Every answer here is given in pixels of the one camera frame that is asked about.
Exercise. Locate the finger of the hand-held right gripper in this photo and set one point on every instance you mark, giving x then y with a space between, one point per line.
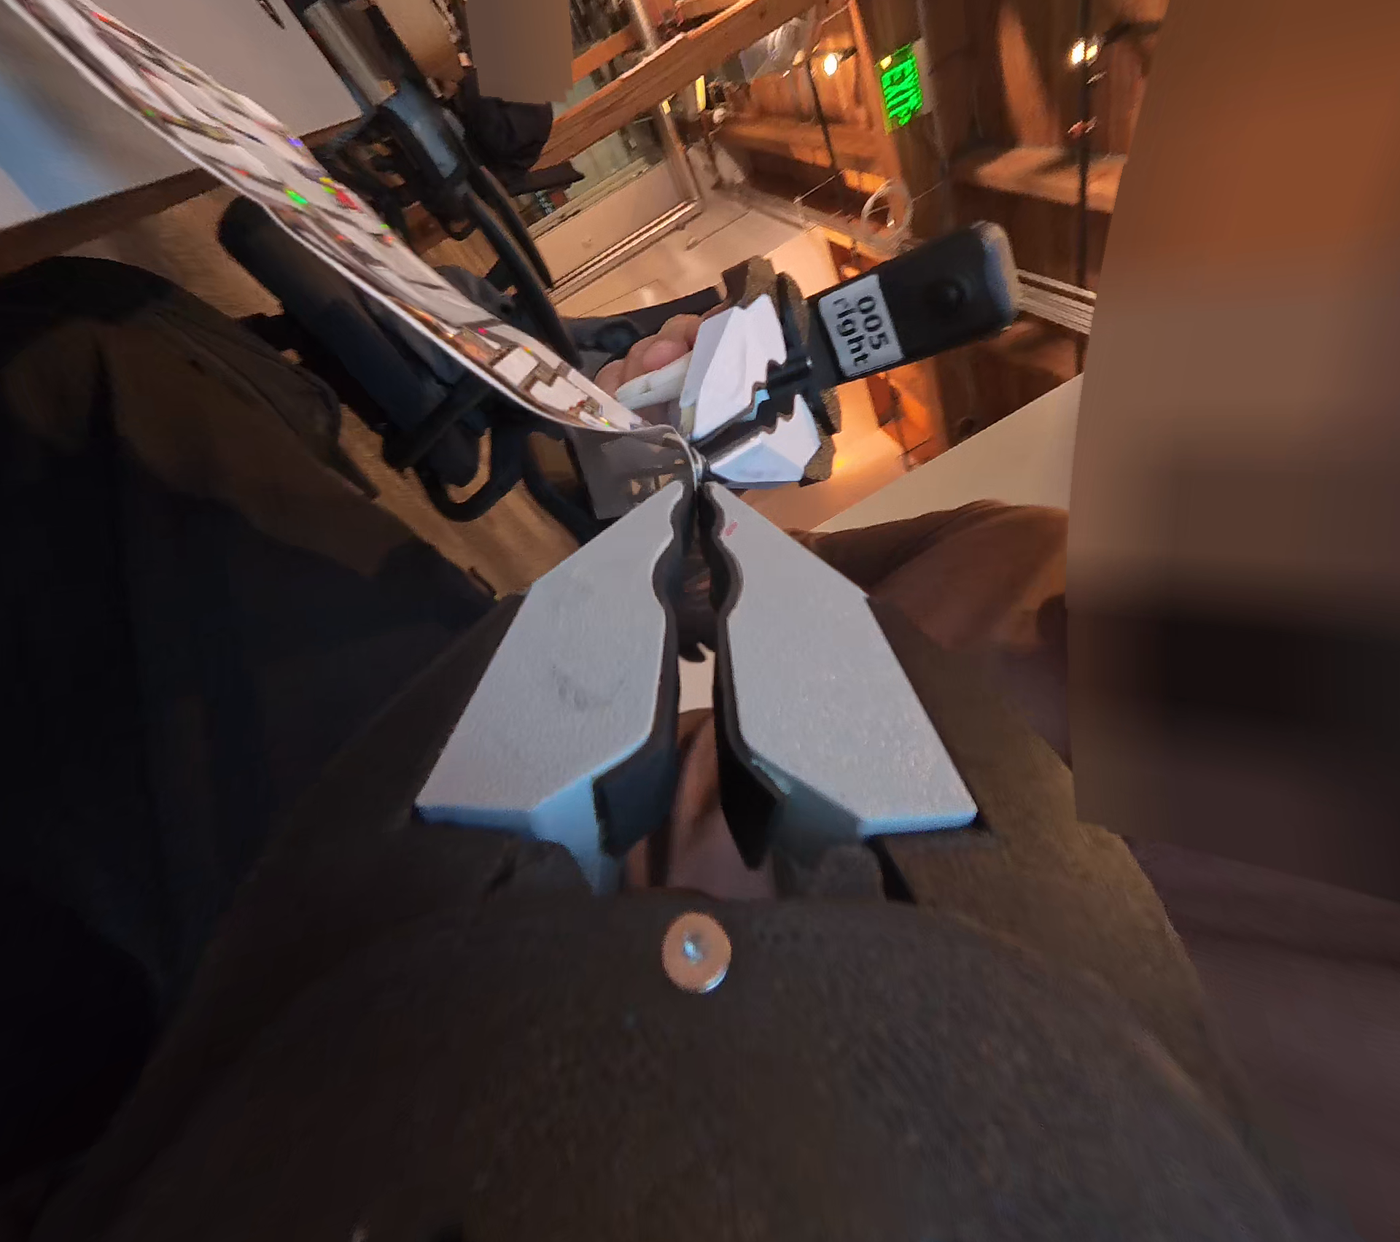
733 355
777 455

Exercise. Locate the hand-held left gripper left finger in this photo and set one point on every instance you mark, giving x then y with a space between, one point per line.
548 717

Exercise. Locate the green lit sign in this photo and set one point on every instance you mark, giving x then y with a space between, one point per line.
903 87

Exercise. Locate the holographic sticker sheet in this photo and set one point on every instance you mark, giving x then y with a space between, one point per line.
273 175

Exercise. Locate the black office chair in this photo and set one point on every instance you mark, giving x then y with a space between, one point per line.
329 322
438 159

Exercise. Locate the thick wooden beam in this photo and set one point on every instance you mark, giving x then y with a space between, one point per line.
701 49

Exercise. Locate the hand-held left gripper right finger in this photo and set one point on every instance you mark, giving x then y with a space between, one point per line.
842 717

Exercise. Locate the person's right hand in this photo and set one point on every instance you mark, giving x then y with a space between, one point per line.
657 350

